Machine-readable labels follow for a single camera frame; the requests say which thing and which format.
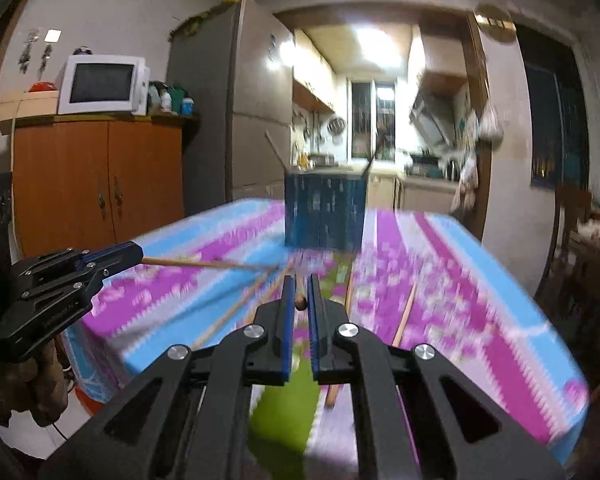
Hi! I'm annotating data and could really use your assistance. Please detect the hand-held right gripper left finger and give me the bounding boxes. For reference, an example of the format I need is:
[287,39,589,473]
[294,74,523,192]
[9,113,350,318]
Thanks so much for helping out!
[37,275,297,480]

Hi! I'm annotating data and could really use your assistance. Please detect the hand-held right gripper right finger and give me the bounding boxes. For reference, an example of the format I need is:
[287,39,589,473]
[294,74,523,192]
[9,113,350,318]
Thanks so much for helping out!
[307,275,566,480]

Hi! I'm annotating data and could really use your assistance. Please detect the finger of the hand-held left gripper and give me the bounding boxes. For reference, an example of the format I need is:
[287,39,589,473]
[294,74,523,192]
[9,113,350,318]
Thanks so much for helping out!
[10,241,145,283]
[21,257,144,311]

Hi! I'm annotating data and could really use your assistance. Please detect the long brown chopstick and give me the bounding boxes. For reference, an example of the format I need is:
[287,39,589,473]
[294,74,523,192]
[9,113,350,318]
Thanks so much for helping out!
[142,255,282,272]
[264,130,287,174]
[291,272,309,312]

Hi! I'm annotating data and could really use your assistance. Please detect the bunch of wooden chopsticks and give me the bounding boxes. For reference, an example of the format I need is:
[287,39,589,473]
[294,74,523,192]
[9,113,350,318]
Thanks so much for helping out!
[192,260,418,409]

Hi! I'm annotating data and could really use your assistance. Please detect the blue perforated utensil holder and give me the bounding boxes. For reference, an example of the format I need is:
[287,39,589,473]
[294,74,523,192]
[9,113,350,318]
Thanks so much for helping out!
[283,170,369,252]

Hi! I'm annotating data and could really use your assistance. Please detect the person's left hand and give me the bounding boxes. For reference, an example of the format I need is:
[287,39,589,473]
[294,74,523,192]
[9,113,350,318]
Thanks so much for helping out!
[0,342,74,429]

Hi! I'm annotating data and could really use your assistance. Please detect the orange wooden cabinet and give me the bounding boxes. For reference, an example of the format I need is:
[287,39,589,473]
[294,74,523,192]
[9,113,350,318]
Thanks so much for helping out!
[11,116,187,261]

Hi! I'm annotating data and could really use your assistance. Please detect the floral striped tablecloth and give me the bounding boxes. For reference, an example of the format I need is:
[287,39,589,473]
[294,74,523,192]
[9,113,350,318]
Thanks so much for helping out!
[62,197,592,463]

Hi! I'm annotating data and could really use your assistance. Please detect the beige kitchen base cabinets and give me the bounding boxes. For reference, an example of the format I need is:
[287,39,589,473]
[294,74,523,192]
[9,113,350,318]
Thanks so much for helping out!
[367,175,462,213]

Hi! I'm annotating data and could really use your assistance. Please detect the white microwave oven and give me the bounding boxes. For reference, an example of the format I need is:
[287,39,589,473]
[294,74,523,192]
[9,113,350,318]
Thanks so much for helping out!
[57,55,149,116]

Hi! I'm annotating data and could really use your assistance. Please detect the beige box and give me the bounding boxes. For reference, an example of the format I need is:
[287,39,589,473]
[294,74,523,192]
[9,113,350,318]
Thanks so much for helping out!
[0,91,60,122]

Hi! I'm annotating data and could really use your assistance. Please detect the grey refrigerator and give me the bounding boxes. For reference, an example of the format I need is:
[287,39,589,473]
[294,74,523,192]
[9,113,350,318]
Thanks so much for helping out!
[166,0,296,207]

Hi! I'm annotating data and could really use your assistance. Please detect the hanging kitchen cloth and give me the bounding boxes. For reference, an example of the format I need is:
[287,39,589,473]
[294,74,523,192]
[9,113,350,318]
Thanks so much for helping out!
[452,156,479,212]

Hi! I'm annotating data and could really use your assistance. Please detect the kitchen window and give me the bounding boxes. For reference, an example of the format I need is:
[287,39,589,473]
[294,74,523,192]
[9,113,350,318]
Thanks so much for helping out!
[350,80,396,159]

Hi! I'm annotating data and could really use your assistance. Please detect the steel range hood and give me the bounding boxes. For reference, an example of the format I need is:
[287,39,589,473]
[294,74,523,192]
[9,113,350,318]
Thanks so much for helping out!
[410,92,456,147]

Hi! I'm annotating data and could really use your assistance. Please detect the yellow green cloth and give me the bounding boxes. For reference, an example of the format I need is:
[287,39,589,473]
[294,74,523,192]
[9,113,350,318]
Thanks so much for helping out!
[169,0,249,39]

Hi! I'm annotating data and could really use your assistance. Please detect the hanging white plastic bag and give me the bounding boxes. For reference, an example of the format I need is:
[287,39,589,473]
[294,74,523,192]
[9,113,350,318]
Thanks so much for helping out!
[477,104,504,141]

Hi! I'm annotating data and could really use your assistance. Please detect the dark wooden chair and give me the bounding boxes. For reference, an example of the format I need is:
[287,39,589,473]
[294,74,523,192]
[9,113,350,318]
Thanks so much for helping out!
[549,185,594,313]

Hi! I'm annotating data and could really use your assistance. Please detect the dark barred window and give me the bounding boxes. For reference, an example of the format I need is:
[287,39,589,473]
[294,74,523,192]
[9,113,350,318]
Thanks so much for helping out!
[515,25,592,192]

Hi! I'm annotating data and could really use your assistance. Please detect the white cable beside cabinet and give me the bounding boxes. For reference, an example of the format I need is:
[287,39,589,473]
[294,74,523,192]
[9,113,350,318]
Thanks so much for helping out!
[7,120,19,262]

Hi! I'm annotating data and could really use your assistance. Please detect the hanging wall ornament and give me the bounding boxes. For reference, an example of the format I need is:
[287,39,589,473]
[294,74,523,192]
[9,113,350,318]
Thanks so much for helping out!
[40,28,61,69]
[18,30,39,74]

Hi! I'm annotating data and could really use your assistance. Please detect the brown wooden door frame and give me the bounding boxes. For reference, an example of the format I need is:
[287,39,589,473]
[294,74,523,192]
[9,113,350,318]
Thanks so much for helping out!
[0,0,37,177]

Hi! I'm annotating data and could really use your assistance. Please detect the round gold wall clock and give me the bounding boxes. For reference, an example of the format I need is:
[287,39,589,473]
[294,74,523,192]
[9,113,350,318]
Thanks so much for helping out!
[474,4,516,44]

